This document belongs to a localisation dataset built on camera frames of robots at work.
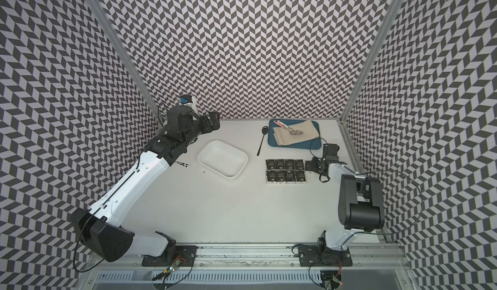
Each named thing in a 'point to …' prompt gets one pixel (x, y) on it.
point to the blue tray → (313, 144)
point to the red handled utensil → (283, 125)
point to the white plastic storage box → (223, 158)
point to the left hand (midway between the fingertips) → (209, 117)
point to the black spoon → (265, 131)
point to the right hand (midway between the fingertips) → (314, 167)
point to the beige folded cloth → (282, 136)
